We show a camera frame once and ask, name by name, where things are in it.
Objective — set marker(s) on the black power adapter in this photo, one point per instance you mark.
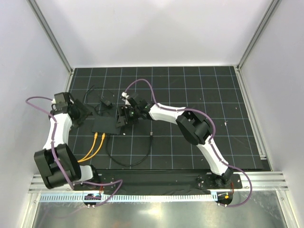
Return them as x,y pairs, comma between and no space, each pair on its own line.
106,104

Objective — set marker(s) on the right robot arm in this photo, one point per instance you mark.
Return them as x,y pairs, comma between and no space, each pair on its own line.
194,125

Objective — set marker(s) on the aluminium frame rail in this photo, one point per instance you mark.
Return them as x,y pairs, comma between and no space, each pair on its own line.
258,181

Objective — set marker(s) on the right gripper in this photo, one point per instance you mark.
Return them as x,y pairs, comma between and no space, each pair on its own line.
122,111

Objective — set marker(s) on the black network switch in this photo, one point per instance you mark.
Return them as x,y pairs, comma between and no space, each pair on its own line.
105,124

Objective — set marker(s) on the black grid mat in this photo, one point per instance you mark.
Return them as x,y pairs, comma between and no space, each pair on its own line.
158,145

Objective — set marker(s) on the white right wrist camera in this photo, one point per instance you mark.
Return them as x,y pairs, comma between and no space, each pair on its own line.
124,97

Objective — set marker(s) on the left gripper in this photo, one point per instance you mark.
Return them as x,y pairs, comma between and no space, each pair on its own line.
84,113

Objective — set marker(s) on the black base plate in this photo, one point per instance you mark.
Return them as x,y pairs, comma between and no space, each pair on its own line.
165,182

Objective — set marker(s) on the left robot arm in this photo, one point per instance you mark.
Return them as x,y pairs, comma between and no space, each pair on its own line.
56,163

